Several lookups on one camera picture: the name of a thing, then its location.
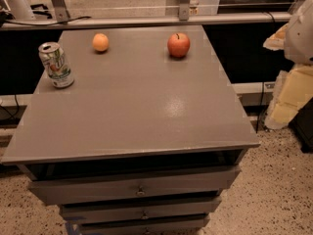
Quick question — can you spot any top grey drawer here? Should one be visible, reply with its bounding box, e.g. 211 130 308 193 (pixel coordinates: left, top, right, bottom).
29 165 241 205

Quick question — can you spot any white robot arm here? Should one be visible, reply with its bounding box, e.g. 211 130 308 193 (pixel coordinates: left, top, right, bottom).
263 0 313 129

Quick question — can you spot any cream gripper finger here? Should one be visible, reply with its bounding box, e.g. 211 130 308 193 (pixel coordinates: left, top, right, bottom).
263 23 289 51
264 64 313 129

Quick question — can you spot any middle grey drawer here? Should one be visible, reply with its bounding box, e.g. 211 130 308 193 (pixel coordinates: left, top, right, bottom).
61 196 221 224

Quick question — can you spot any bottom grey drawer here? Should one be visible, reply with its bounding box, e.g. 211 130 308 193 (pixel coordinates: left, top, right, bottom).
79 214 208 235

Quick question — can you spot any metal bracket post centre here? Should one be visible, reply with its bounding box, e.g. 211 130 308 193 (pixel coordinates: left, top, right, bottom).
178 0 190 21

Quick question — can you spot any black cable on rail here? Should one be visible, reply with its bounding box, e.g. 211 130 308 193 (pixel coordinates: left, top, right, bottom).
4 15 93 26

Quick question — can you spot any red apple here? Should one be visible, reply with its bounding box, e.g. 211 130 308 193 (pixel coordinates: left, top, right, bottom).
167 32 190 58

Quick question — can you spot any grey drawer cabinet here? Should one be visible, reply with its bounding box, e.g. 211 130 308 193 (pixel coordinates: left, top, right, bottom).
0 24 261 235

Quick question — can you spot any grey metal rail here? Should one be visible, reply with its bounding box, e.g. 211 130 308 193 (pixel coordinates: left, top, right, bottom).
0 12 291 31

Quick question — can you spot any orange fruit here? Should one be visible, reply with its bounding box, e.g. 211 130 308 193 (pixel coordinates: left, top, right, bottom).
92 33 110 52

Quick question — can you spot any white green 7up can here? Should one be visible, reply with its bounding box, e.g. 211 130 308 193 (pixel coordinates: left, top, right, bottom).
38 42 74 88

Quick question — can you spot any metal bracket post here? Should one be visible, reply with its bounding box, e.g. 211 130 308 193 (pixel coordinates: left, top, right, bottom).
51 0 70 23
178 0 190 21

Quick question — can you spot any grey drawer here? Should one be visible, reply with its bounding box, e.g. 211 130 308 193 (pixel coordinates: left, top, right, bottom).
29 165 241 205
61 196 221 224
79 214 208 235

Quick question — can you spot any metal bracket post left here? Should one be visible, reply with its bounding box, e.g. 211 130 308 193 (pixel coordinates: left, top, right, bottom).
51 0 70 23

